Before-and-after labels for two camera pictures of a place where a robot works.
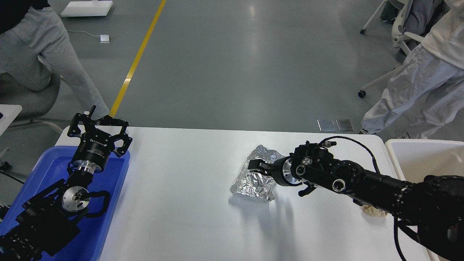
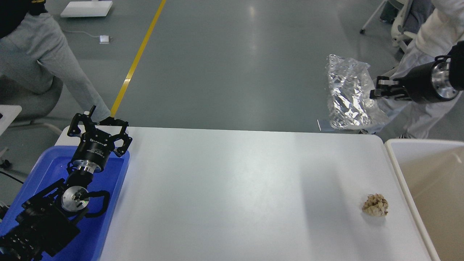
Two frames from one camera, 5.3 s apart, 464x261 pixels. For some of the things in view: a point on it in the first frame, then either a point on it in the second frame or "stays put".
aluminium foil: (255, 184) -> (350, 103)
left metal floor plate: (326, 125) stays put
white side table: (10, 112) stays put
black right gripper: (286, 171) -> (428, 83)
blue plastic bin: (50, 168) stays put
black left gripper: (95, 149) stays put
